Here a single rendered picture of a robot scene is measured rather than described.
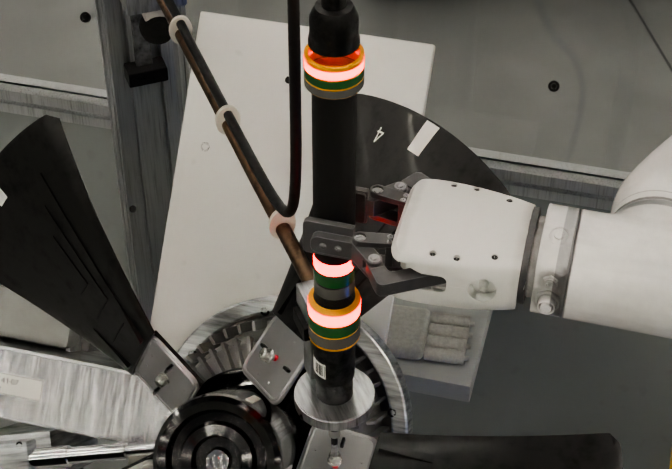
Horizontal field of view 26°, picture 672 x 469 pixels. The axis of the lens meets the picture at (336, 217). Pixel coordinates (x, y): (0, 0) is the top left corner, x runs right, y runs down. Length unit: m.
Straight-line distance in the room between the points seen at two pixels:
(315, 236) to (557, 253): 0.18
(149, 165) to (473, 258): 0.92
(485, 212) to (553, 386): 1.14
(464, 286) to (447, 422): 1.26
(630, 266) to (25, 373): 0.70
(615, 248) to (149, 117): 0.94
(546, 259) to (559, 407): 1.20
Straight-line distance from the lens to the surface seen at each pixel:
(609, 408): 2.25
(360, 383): 1.28
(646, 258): 1.08
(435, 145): 1.31
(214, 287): 1.58
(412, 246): 1.08
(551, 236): 1.08
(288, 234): 1.29
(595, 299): 1.08
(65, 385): 1.52
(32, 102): 2.14
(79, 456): 1.49
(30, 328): 1.57
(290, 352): 1.33
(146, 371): 1.40
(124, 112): 1.88
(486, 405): 2.29
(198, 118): 1.59
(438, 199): 1.12
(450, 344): 1.89
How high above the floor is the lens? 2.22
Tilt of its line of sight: 41 degrees down
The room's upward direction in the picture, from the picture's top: straight up
